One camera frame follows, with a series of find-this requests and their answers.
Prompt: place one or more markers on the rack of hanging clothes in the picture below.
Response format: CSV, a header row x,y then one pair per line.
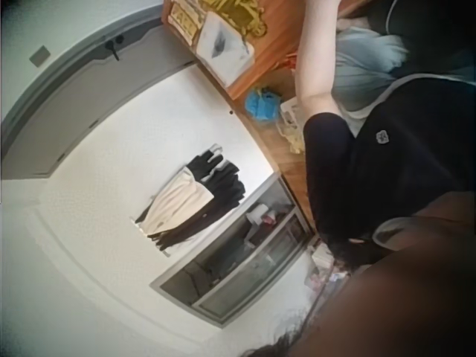
x,y
193,201

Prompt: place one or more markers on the glass door cabinet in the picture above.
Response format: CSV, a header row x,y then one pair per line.
x,y
238,253

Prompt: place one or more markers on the clear plastic packet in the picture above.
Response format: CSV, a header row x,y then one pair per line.
x,y
292,126

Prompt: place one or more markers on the blue crumpled plastic bag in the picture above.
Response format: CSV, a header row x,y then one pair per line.
x,y
260,103

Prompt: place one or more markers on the yellow patterned item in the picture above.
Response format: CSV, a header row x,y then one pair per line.
x,y
238,13

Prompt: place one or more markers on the yellow label box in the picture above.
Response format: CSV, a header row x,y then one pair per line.
x,y
183,20

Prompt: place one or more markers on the light blue cloth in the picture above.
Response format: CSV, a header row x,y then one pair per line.
x,y
364,63

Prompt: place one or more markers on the grey door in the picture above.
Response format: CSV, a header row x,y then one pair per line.
x,y
74,108

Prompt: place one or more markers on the grey wall switch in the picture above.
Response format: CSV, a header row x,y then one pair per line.
x,y
39,56

